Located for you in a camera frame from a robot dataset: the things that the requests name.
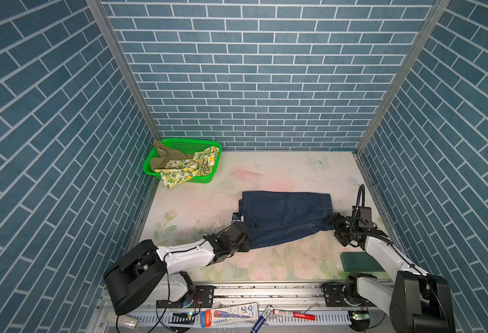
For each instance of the toothpaste box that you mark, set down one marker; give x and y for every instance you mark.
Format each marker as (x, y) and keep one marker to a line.
(229, 315)

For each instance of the olive khaki skirt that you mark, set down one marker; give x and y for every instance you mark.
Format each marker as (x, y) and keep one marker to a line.
(165, 155)

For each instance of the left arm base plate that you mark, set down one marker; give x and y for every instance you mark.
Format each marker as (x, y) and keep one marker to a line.
(202, 296)

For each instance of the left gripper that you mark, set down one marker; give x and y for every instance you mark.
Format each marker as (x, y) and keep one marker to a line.
(246, 244)

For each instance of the dark green pad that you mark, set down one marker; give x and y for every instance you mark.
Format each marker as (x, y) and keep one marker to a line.
(359, 262)

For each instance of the yellow lemon print skirt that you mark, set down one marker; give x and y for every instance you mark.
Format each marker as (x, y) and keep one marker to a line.
(178, 172)

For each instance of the green plastic basket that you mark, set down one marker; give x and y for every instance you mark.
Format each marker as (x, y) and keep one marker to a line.
(188, 146)

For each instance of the blue marker pen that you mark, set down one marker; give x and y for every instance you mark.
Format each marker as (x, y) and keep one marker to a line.
(262, 319)

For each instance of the aluminium rail frame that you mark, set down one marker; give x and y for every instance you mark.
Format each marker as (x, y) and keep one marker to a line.
(303, 297)

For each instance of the red handled screwdriver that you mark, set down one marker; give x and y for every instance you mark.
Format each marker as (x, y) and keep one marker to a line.
(295, 315)

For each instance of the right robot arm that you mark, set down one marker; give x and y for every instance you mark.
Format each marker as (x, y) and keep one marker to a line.
(417, 301)

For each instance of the white plastic cup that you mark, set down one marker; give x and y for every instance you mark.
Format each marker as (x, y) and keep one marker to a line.
(128, 322)

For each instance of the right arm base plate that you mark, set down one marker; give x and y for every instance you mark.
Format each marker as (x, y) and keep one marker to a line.
(338, 294)

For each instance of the dark blue denim skirt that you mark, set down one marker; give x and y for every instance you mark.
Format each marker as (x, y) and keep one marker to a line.
(275, 218)

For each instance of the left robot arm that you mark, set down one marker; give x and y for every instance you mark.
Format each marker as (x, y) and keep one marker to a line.
(159, 273)

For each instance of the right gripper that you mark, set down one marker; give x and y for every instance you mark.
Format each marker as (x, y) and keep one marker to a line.
(336, 219)

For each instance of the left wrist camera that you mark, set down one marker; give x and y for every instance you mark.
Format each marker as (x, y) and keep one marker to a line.
(237, 217)

